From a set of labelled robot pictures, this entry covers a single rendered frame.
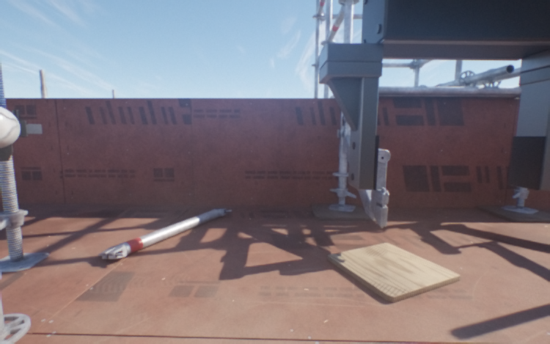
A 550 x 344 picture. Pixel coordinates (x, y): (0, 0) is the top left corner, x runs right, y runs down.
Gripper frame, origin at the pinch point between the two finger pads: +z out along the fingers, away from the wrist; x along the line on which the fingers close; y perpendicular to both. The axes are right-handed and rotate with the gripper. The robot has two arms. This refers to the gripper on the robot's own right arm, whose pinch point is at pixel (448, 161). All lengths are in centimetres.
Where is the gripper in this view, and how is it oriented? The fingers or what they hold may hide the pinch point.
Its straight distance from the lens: 25.3
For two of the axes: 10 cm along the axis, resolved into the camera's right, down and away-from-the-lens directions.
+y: 0.2, 1.3, -9.9
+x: 10.0, 0.0, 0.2
